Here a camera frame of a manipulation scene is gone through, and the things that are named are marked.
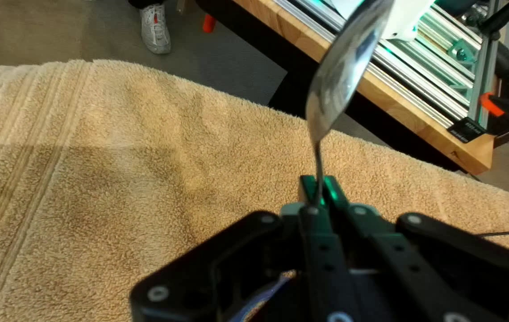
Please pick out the white sneaker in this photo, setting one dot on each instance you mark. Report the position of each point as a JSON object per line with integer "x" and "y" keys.
{"x": 154, "y": 30}

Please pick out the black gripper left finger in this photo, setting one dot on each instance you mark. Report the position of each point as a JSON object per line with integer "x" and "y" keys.
{"x": 215, "y": 280}

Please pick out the silver spoon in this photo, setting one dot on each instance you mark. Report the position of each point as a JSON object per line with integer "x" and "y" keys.
{"x": 338, "y": 78}

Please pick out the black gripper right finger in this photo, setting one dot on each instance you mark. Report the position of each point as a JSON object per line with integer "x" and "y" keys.
{"x": 440, "y": 273}

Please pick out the beige towel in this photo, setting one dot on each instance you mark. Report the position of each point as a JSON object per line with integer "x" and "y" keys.
{"x": 111, "y": 171}

